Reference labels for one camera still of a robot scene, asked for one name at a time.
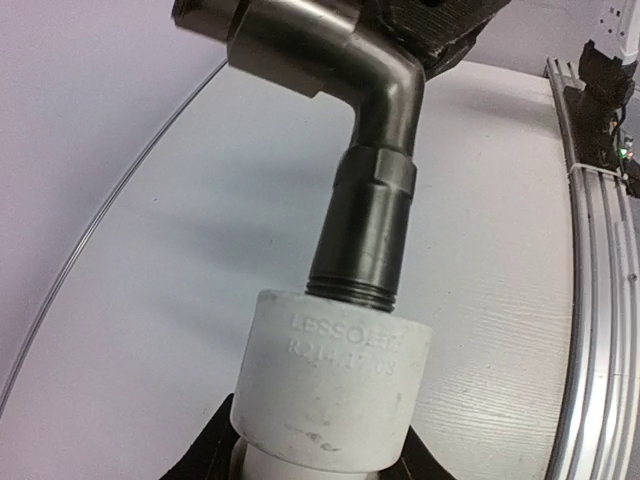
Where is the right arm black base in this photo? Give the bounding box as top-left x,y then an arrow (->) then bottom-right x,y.
564,40 -> 639,198

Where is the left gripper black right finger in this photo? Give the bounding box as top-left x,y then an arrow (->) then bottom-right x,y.
379,427 -> 455,480

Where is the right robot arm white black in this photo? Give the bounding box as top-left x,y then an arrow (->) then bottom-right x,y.
358,1 -> 639,80

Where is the aluminium front rail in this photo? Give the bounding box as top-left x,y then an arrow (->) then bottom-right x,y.
545,58 -> 639,479

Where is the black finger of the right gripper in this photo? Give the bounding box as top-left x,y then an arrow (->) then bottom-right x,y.
359,0 -> 500,78

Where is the white PVC elbow fitting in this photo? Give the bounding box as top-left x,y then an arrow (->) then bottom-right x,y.
230,290 -> 432,479

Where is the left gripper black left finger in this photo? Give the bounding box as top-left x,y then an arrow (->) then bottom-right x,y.
164,394 -> 239,480

